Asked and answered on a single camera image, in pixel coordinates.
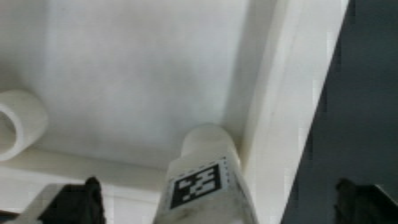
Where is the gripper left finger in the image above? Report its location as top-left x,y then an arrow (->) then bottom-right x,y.
13,176 -> 109,224

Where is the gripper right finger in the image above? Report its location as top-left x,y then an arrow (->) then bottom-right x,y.
335,178 -> 398,224

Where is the white leg with tag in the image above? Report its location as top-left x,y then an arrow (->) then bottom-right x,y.
154,124 -> 260,224

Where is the white square tabletop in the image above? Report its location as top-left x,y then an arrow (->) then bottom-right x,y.
0,0 -> 349,224

